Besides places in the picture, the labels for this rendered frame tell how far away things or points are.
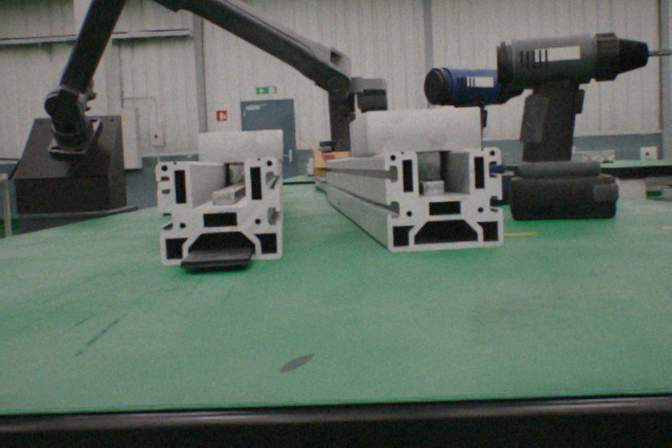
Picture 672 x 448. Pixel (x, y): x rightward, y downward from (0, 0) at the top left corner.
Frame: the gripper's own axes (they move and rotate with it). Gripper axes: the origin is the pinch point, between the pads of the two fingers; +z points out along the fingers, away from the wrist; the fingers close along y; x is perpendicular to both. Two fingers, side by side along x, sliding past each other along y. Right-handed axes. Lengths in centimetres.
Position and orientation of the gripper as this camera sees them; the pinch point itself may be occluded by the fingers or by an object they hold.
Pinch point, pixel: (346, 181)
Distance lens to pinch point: 143.3
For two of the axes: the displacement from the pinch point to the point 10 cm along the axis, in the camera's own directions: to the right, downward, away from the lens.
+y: 9.9, -0.8, 1.3
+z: 0.7, 9.9, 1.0
